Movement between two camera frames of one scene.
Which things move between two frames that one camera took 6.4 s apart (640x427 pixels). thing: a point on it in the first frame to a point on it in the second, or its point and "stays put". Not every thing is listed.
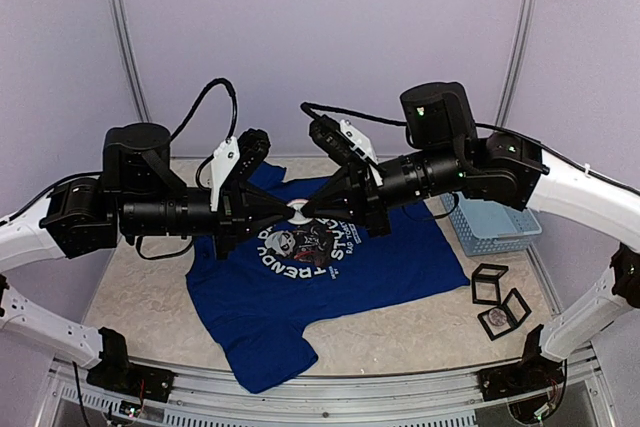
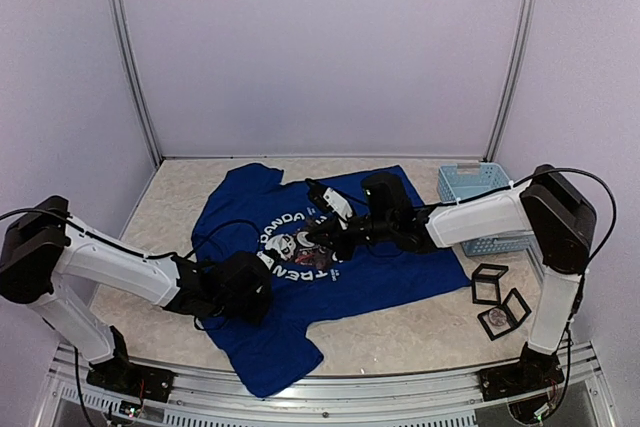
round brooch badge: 298,217 to 301,237
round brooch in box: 497,316 stays put
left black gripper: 236,218 to 256,315
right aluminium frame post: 521,40 stays put
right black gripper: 359,186 to 334,241
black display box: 485,283 stays put
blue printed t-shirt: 297,268 stays put
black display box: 502,319 stays put
